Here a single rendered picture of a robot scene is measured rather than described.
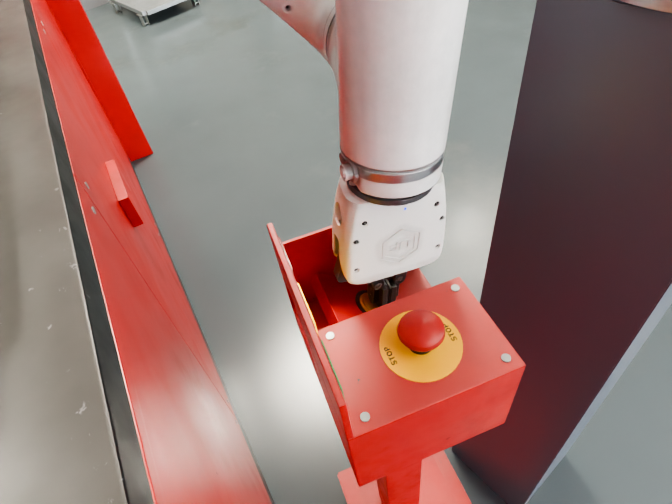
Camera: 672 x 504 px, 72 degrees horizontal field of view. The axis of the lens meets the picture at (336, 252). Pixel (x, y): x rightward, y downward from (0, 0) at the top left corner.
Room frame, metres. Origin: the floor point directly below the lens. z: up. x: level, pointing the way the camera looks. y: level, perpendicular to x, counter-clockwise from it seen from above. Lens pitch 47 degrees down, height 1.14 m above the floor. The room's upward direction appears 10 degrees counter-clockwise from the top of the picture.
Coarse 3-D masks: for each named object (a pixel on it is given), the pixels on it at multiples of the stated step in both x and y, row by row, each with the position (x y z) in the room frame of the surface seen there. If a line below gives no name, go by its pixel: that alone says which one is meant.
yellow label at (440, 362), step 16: (448, 320) 0.23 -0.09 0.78; (384, 336) 0.22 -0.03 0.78; (448, 336) 0.21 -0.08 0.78; (384, 352) 0.21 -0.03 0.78; (400, 352) 0.20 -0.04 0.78; (432, 352) 0.20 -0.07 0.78; (448, 352) 0.20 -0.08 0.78; (400, 368) 0.19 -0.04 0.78; (416, 368) 0.19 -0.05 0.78; (432, 368) 0.18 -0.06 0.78; (448, 368) 0.18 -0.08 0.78
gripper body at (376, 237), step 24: (336, 192) 0.31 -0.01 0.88; (360, 192) 0.29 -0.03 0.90; (432, 192) 0.29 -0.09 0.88; (336, 216) 0.30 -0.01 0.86; (360, 216) 0.28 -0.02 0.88; (384, 216) 0.28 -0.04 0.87; (408, 216) 0.28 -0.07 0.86; (432, 216) 0.29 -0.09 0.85; (336, 240) 0.32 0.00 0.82; (360, 240) 0.27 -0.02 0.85; (384, 240) 0.28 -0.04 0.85; (408, 240) 0.28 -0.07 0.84; (432, 240) 0.29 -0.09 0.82; (360, 264) 0.27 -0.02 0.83; (384, 264) 0.28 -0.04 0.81; (408, 264) 0.28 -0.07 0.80
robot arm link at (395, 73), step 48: (336, 0) 0.31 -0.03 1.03; (384, 0) 0.27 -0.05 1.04; (432, 0) 0.27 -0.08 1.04; (336, 48) 0.31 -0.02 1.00; (384, 48) 0.27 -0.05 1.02; (432, 48) 0.27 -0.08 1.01; (384, 96) 0.27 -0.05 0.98; (432, 96) 0.27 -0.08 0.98; (384, 144) 0.27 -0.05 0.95; (432, 144) 0.27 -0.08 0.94
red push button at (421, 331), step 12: (408, 312) 0.23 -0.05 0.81; (420, 312) 0.22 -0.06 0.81; (432, 312) 0.22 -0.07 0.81; (408, 324) 0.21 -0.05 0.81; (420, 324) 0.21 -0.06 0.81; (432, 324) 0.21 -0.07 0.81; (408, 336) 0.20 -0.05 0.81; (420, 336) 0.20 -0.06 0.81; (432, 336) 0.20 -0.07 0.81; (444, 336) 0.20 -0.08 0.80; (420, 348) 0.19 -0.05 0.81; (432, 348) 0.19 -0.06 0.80
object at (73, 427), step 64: (0, 0) 1.09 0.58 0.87; (0, 64) 0.75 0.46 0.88; (0, 128) 0.54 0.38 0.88; (0, 192) 0.41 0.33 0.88; (64, 192) 0.39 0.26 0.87; (0, 256) 0.31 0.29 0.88; (64, 256) 0.30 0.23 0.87; (0, 320) 0.24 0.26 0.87; (64, 320) 0.22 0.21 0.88; (0, 384) 0.18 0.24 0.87; (64, 384) 0.17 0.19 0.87; (0, 448) 0.13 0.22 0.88; (64, 448) 0.13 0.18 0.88; (128, 448) 0.13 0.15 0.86
